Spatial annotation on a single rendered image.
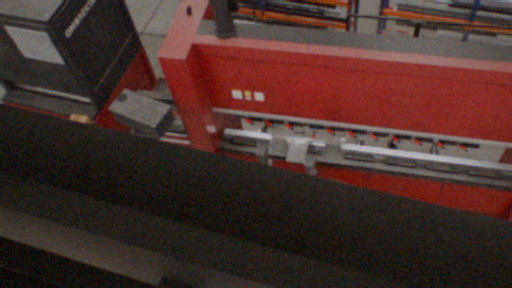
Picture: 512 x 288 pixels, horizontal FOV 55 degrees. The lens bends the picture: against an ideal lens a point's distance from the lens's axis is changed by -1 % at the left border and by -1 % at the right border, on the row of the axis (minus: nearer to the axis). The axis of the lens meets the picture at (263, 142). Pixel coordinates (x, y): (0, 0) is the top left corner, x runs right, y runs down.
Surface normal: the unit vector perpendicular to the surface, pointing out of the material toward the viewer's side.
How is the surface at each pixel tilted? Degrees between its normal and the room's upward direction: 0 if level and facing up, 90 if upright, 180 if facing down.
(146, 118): 0
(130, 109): 0
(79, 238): 90
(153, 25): 0
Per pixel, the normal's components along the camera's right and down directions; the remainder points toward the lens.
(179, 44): -0.09, -0.56
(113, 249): -0.31, 0.80
